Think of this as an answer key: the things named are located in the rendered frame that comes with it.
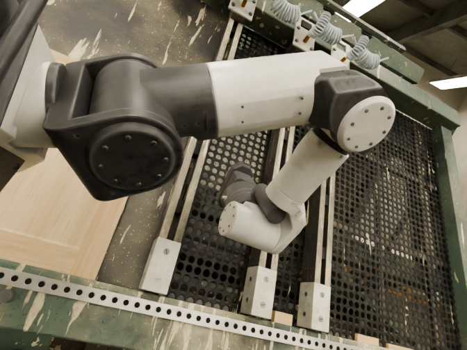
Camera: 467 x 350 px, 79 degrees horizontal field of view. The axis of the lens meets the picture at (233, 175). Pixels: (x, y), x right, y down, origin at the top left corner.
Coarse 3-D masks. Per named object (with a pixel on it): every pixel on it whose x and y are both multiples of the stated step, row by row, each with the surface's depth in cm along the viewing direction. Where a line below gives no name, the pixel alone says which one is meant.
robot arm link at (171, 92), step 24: (120, 72) 30; (144, 72) 31; (168, 72) 30; (192, 72) 31; (96, 96) 29; (120, 96) 27; (144, 96) 28; (168, 96) 29; (192, 96) 30; (168, 120) 28; (192, 120) 31; (216, 120) 31
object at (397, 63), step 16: (272, 0) 158; (288, 0) 156; (304, 0) 158; (304, 16) 161; (336, 16) 163; (352, 32) 167; (352, 48) 174; (368, 48) 172; (384, 48) 174; (384, 64) 177; (400, 64) 179; (416, 64) 181; (416, 80) 184
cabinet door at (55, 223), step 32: (64, 64) 82; (64, 160) 73; (0, 192) 65; (32, 192) 68; (64, 192) 71; (0, 224) 63; (32, 224) 66; (64, 224) 68; (96, 224) 71; (0, 256) 61; (32, 256) 63; (64, 256) 66; (96, 256) 68
